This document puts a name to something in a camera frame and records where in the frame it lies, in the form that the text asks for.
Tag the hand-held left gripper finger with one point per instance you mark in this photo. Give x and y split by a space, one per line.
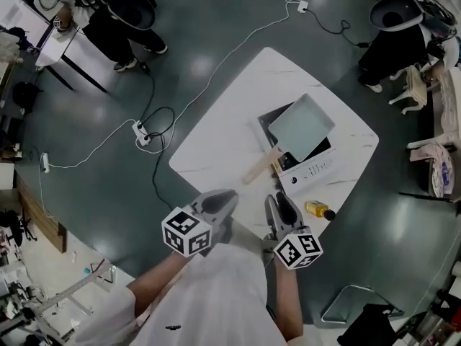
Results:
221 196
219 204

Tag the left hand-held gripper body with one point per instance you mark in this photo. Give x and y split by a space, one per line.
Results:
185 231

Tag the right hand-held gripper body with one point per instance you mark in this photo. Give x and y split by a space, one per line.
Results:
297 251

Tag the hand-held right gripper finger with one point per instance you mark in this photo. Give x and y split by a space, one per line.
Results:
295 215
282 209

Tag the portable induction cooktop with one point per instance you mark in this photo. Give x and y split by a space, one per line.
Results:
309 173

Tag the rectangular pale green frying pan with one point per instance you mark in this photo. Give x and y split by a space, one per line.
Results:
300 126

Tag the person's right forearm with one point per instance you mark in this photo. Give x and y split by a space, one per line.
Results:
288 301

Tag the person's left forearm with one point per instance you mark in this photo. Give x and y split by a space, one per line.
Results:
158 283

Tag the yellow oil bottle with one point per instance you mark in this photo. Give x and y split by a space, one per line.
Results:
317 209

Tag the person's white shirt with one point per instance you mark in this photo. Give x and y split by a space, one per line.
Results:
216 301

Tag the white power strip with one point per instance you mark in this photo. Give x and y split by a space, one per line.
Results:
141 132
45 162
302 5

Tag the black garment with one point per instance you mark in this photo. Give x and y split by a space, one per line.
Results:
367 326

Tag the grey chair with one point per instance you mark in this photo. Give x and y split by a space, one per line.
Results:
432 178

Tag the wooden cabinet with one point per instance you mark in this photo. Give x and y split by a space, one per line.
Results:
39 215

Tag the pink cloth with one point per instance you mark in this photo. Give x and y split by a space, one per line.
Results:
437 164

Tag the black office chair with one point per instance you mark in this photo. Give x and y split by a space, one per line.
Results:
12 225

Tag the white ornate stool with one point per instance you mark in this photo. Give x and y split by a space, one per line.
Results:
416 85

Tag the white dressing table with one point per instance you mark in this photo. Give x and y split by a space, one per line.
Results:
450 106

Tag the white table with black legs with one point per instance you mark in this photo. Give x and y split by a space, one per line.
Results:
61 50

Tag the metal tube frame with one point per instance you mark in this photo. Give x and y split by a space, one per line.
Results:
338 297

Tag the aluminium profile frame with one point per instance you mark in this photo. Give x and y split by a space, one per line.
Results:
72 290

